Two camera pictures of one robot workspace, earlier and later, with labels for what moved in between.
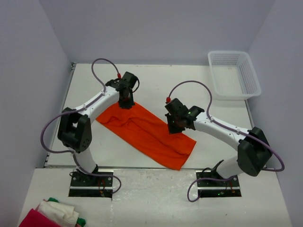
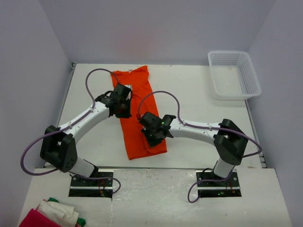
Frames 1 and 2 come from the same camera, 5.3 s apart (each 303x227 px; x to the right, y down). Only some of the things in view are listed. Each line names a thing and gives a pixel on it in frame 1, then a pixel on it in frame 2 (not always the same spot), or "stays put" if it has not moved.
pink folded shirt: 35,218 stays put
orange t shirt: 148,134 → 142,100
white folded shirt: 63,215 stays put
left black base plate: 99,184 stays put
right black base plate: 211,188 stays put
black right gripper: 172,130 → 152,143
